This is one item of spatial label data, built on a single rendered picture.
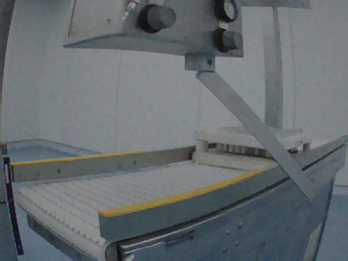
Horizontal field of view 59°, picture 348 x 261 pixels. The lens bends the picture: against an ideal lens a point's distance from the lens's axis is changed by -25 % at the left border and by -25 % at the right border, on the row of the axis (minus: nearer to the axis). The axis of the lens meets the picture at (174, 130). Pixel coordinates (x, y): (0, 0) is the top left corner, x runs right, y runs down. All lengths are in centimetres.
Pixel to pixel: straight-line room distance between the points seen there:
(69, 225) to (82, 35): 24
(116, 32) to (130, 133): 459
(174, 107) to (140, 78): 59
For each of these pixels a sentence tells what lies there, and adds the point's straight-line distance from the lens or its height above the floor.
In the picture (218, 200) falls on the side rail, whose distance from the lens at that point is 54.
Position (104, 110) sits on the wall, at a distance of 520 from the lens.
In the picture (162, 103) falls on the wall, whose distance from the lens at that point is 461.
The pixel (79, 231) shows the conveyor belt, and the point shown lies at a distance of 45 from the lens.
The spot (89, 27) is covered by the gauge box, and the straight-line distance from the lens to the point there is 38.
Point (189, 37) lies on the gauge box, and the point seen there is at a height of 102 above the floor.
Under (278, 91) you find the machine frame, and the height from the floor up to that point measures 99.
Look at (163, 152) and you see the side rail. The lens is 85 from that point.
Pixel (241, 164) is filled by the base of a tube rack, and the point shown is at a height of 82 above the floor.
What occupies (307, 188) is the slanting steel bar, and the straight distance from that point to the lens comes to 62.
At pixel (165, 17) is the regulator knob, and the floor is 104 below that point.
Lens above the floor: 97
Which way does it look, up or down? 6 degrees down
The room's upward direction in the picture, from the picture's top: 2 degrees clockwise
